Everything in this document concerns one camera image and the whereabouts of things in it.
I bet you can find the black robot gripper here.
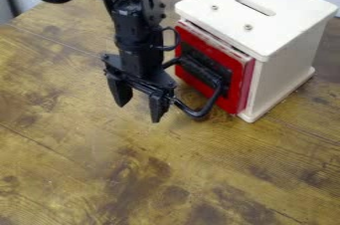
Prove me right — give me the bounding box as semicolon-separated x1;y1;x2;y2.
103;3;176;122

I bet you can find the black metal drawer handle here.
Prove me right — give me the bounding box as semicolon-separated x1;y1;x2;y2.
163;54;226;118

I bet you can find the red drawer front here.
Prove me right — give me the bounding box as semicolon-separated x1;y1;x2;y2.
175;20;255;114

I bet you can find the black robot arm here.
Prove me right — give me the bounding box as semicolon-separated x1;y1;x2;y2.
103;0;175;122

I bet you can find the white wooden drawer box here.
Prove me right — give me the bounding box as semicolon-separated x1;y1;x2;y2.
175;0;338;122

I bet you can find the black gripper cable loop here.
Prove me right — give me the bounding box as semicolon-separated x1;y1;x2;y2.
155;26;182;52

